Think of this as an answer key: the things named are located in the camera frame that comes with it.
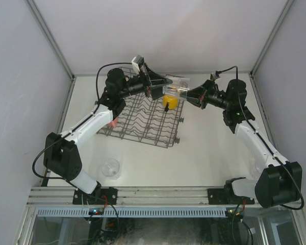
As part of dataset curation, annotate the yellow mug black handle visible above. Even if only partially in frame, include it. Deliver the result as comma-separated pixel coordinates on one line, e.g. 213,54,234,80
163,95,179,112

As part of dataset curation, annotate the clear glass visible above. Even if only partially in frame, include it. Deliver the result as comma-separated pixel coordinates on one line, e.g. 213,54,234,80
101,158,121,179
163,76,190,100
248,158,263,180

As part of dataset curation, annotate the grey wire dish rack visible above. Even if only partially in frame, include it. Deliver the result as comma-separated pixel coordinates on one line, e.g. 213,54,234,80
98,67,184,148

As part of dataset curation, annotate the pink ceramic cup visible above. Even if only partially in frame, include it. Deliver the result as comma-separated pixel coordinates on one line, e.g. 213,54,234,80
107,117,118,128

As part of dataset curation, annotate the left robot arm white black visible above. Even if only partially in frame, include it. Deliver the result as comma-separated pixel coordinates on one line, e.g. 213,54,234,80
43,63,172,194

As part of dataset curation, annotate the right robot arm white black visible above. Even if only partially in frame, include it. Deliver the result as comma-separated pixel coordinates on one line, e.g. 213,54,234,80
186,79,304,209

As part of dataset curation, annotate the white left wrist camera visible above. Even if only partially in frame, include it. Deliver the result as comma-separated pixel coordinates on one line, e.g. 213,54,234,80
131,55,144,74

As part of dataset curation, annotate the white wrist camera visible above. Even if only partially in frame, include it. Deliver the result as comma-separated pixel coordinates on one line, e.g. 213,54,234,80
131,55,144,74
210,73,219,82

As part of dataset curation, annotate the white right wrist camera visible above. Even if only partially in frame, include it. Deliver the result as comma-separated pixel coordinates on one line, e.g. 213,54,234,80
210,73,219,82

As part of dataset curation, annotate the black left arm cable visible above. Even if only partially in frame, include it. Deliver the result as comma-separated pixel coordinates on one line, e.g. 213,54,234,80
32,62,133,181

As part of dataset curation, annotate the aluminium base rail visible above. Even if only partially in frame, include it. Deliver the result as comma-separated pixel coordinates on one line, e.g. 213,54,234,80
28,186,266,208

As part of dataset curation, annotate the blue slotted cable duct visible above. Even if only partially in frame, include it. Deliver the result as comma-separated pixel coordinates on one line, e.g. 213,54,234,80
37,207,227,218

